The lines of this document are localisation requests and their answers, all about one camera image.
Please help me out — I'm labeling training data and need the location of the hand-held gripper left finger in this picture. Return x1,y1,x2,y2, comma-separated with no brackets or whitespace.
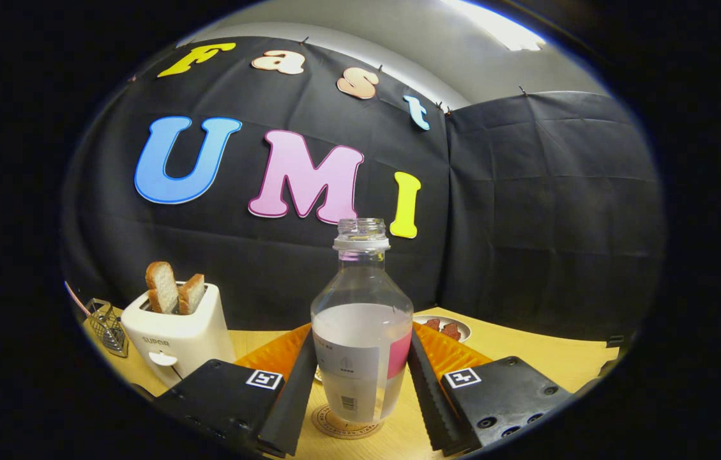
153,323,318,457

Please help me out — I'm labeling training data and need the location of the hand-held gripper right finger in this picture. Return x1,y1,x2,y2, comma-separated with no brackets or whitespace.
407,321,573,456

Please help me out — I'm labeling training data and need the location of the round brown coaster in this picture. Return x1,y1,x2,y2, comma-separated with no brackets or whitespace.
311,402,385,440

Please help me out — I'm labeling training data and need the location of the clear juice bottle white label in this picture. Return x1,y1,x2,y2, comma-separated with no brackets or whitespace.
310,218,414,426

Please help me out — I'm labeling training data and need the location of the white round plate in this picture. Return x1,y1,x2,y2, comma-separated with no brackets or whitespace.
413,314,472,344

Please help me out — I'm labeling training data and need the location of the wooden table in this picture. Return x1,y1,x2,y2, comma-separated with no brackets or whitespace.
82,307,621,460

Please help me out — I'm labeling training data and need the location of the cream toaster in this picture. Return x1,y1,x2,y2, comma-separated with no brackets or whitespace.
121,282,236,387

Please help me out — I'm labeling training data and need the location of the toast slice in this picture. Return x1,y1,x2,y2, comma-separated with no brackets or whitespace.
145,261,179,314
178,273,206,315

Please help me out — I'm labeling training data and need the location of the black backdrop cloth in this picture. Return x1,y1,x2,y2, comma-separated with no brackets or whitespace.
60,36,664,342

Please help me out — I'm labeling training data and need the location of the pink stick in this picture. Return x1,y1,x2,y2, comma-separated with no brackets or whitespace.
65,281,89,317

